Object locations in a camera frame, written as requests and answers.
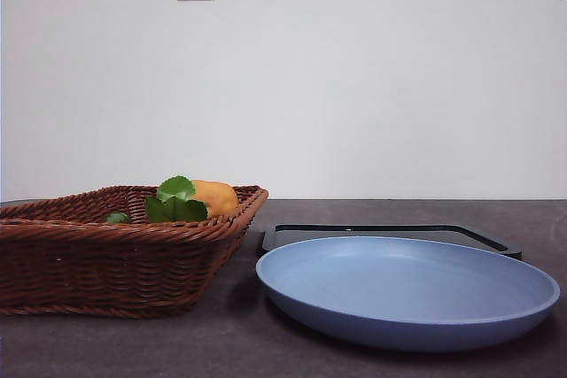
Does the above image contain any orange carrot with green leaves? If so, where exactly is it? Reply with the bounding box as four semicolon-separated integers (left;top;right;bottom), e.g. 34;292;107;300
144;175;209;224

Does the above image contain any yellow potato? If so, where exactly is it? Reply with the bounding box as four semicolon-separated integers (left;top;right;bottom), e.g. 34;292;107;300
190;179;240;220

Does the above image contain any dark green cutting board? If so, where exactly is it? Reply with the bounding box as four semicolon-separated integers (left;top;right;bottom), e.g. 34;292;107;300
255;223;523;258

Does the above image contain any light blue round plate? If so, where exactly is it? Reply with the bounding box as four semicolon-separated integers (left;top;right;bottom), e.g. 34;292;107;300
255;235;562;354

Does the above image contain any brown wicker basket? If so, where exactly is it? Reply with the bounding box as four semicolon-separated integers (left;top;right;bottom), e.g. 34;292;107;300
0;184;270;320

